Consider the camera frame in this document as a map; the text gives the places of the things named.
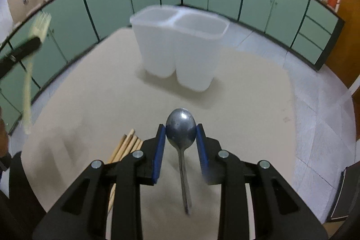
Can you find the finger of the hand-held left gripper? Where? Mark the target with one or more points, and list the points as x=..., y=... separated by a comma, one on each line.
x=22, y=51

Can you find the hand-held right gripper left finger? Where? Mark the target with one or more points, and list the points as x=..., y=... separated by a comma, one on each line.
x=158, y=155

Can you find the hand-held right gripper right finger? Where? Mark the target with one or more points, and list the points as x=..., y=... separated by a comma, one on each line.
x=202, y=152

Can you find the wooden fork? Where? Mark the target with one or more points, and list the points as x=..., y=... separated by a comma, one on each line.
x=39, y=26

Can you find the metal spoon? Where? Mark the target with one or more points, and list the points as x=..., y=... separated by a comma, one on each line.
x=181, y=127

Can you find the white twin utensil holder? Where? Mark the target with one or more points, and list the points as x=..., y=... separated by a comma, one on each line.
x=191, y=60

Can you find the person's left forearm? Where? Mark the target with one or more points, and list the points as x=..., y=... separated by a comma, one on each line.
x=2, y=138

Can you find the wooden chopstick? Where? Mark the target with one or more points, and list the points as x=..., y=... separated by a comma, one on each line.
x=128, y=148
x=116, y=147
x=135, y=147
x=123, y=145

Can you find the green kitchen base cabinets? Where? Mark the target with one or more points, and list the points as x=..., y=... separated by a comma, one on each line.
x=112, y=3

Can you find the black glass-front cabinet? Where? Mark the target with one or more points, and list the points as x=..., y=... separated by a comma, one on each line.
x=343, y=195

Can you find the wooden door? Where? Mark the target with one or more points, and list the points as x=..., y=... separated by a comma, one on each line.
x=346, y=46

